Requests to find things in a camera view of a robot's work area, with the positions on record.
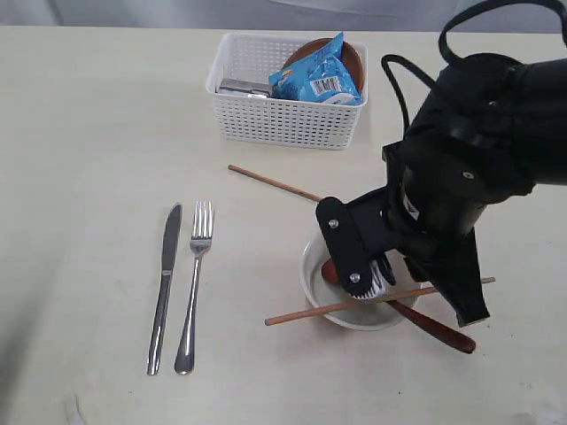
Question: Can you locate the grey-green ceramic bowl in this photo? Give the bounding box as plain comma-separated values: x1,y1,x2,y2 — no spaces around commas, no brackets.
299,232,423,331

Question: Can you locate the silver table knife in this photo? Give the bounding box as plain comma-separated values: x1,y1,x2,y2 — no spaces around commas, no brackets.
146,204,183,376

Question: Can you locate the brown ceramic plate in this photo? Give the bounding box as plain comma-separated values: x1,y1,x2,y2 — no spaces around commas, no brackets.
282,38,365,92

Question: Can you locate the white perforated plastic basket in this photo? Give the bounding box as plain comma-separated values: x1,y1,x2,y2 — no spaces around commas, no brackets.
206,31,369,150

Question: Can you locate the brown wooden chopstick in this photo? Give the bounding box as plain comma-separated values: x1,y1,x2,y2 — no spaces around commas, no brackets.
264,276,497,328
227,165,322,202

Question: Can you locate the silver metal tin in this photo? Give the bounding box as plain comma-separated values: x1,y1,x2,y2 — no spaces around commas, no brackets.
216,78,272,98

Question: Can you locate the brown wooden spoon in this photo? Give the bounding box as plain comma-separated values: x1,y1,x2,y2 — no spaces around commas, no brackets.
322,259,476,354

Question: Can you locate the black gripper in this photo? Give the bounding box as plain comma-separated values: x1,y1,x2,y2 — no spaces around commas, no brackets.
315,186,490,327

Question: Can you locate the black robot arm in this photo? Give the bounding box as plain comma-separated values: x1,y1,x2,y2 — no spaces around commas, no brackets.
315,53,566,326

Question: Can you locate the silver fork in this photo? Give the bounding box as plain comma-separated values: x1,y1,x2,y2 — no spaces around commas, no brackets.
174,201,214,375

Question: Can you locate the blue snack packet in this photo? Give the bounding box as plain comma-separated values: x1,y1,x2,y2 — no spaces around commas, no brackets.
268,33,362,106

